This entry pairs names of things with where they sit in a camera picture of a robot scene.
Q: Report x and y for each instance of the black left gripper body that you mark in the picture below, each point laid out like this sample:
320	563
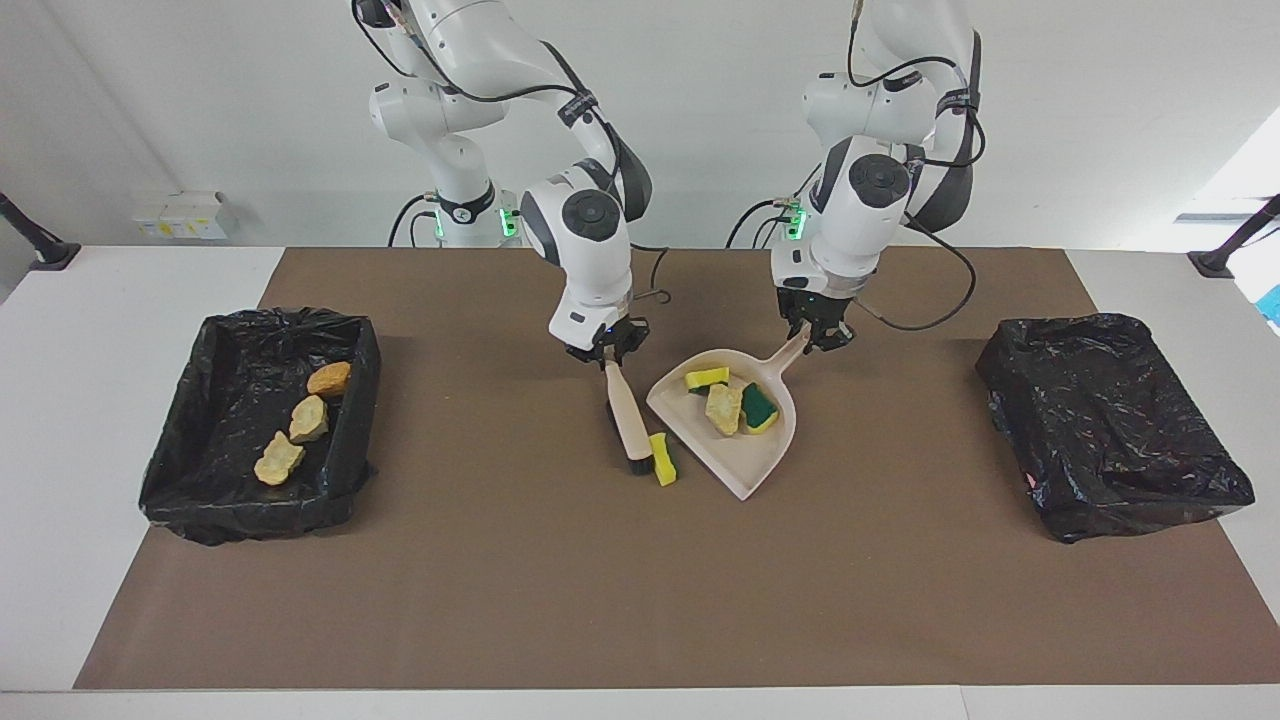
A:
825	318

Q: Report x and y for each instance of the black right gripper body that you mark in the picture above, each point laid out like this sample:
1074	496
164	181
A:
612	345

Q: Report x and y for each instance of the green yellow sponge piece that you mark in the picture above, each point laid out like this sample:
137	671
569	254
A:
663	462
760	408

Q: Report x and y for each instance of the striped orange bread piece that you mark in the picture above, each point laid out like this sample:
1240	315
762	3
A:
724	410

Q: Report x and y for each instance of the beige plastic dustpan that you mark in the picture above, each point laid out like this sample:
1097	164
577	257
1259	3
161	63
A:
740	460

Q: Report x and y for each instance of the brown bread roll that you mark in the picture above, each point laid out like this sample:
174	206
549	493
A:
329	379

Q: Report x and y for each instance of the tan bread piece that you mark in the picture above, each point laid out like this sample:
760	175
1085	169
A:
308	420

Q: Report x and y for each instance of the pale torn bread piece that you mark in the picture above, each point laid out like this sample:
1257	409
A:
279	460

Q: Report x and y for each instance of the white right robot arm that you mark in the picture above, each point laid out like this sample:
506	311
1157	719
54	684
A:
590	270

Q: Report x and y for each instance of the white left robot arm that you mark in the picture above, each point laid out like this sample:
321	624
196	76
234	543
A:
860	220

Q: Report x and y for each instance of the black-bagged bin with pink spot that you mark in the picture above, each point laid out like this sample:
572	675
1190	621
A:
1100	420

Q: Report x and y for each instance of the black-bagged trash bin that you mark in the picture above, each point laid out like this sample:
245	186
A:
230	380

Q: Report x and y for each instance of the brown table mat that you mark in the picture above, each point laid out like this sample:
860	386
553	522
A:
800	620

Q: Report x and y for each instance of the black stand foot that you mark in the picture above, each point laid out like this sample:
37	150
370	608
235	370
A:
1215	263
50	255

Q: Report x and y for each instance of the blue object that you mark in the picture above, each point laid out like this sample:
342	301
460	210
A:
1273	305

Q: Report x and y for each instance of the white wall socket box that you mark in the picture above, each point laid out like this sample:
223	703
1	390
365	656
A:
180	215

